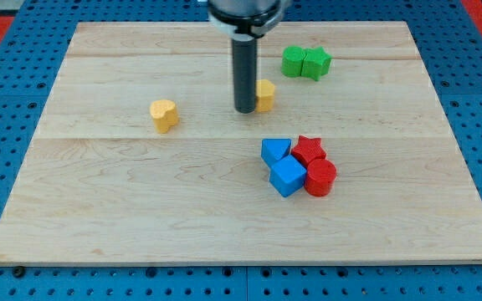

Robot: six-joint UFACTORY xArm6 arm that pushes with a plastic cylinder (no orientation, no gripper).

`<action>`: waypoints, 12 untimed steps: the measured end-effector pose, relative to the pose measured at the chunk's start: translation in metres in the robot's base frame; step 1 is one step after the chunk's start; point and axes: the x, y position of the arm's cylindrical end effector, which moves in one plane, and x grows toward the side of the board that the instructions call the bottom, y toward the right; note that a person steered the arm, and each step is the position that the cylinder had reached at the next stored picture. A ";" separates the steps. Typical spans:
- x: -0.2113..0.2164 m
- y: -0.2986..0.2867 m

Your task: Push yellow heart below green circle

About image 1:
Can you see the yellow heart block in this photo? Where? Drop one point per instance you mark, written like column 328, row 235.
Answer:
column 164, row 115

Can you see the green circle block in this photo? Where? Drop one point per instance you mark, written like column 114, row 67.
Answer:
column 292, row 61

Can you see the blue triangle block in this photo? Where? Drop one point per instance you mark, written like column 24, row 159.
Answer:
column 273, row 150

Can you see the red star block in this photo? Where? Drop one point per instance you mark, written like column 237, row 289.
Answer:
column 307, row 150

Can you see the light wooden board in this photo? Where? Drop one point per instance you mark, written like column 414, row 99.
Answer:
column 100, row 187

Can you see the yellow pentagon block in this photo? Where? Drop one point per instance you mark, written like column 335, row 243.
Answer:
column 265, row 92

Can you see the blue cube block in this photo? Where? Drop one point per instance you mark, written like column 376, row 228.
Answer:
column 287, row 176

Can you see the red cylinder block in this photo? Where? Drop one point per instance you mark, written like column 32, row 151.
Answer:
column 320, row 177

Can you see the silver black robot tool mount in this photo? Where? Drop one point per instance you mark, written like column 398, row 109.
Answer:
column 245, row 20

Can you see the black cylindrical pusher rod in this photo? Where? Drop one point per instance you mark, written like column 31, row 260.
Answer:
column 244, row 62

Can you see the green star block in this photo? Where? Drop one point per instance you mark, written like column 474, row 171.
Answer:
column 316, row 63

